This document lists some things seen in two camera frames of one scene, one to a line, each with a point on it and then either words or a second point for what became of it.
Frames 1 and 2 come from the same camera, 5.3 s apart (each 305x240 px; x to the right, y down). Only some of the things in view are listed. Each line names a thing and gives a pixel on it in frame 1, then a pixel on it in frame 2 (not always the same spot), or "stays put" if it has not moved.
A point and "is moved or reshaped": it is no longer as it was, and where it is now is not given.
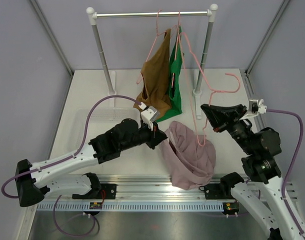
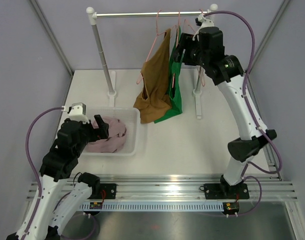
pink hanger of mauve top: [207, 81] → [199, 69]
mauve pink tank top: [191, 158] is moved or reshaped
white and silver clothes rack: [210, 13] stays put
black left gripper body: [150, 136] → [89, 135]
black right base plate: [214, 191] stays put
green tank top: [176, 58] stays put
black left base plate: [106, 191] stays put
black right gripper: [219, 116] → [186, 43]
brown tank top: [155, 88] stays put
